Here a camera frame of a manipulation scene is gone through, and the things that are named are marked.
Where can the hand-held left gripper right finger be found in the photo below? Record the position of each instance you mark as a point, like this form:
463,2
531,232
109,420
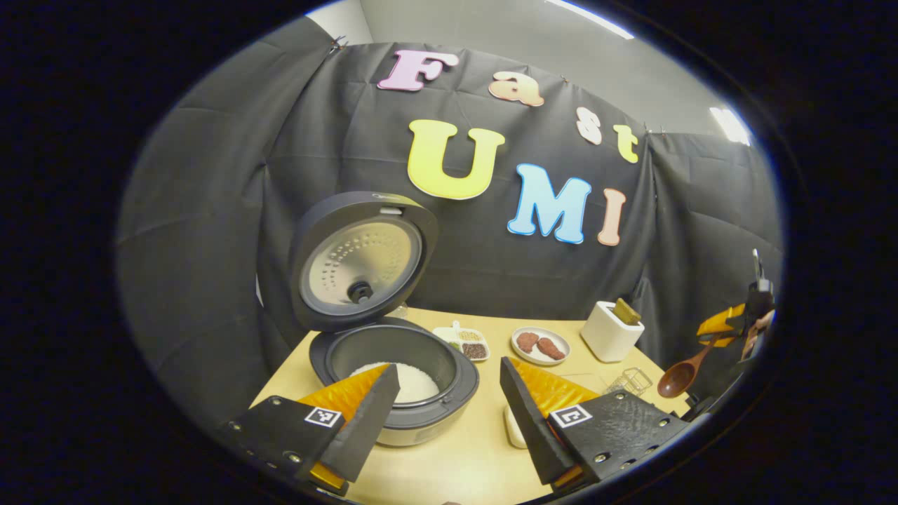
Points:
533,428

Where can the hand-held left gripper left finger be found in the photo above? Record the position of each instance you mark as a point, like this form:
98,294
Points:
368,428

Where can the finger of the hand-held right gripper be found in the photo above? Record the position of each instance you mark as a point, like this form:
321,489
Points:
715,342
719,320

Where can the clear tray of rice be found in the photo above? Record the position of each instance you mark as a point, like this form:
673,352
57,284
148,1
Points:
514,428

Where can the brown wooden spoon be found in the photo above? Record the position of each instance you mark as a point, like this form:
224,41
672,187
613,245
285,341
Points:
675,382

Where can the white rice mound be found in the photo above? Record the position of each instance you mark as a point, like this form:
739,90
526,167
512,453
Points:
414,386

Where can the grey and white rice cooker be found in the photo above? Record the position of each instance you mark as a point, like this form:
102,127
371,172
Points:
365,266

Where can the white round plate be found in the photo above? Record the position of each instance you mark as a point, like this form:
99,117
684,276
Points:
523,358

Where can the red meat piece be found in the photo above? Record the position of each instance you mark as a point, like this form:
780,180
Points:
527,342
551,349

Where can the brown toast slice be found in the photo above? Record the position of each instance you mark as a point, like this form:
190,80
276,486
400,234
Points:
626,312

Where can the white divided bean dish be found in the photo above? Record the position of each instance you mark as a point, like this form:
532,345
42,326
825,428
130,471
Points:
473,348

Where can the white toaster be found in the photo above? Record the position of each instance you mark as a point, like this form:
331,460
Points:
607,340

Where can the ceiling light panel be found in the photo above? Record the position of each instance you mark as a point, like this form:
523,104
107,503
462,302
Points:
729,125

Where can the black backdrop cloth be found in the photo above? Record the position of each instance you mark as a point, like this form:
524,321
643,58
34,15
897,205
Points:
210,210

